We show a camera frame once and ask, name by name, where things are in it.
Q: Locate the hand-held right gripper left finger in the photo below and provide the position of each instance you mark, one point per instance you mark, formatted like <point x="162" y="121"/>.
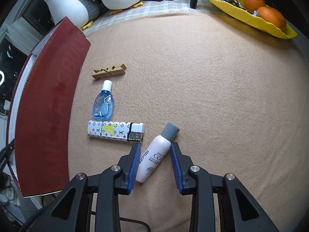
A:
<point x="134" y="171"/>

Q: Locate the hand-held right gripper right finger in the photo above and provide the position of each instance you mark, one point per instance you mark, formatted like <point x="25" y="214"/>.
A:
<point x="176" y="171"/>

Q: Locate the pink bottle with grey cap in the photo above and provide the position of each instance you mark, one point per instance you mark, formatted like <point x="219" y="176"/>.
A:
<point x="154" y="152"/>

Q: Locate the white patterned lighter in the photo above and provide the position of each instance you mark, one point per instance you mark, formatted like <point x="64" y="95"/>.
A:
<point x="108" y="130"/>

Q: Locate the blue eye drop bottle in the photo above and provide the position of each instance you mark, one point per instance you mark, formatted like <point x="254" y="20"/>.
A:
<point x="102" y="106"/>

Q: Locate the wooden clothespin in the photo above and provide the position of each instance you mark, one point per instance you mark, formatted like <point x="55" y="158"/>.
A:
<point x="108" y="71"/>

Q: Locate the red cardboard box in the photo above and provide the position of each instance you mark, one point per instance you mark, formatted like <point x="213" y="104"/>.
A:
<point x="48" y="101"/>

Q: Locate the checked white cloth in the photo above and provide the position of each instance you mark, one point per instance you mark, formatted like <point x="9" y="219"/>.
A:
<point x="169" y="7"/>

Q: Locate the yellow plastic tray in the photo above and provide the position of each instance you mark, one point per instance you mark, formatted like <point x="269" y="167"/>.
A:
<point x="241" y="15"/>

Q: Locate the pile of silver foil candies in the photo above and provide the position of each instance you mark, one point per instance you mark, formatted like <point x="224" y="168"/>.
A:
<point x="255" y="12"/>

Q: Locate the pile of chocolate bars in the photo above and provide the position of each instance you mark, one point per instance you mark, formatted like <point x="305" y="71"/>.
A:
<point x="227" y="0"/>

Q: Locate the orange fruit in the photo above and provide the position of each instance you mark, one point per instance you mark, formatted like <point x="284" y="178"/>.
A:
<point x="253" y="2"/>
<point x="268" y="17"/>
<point x="282" y="19"/>

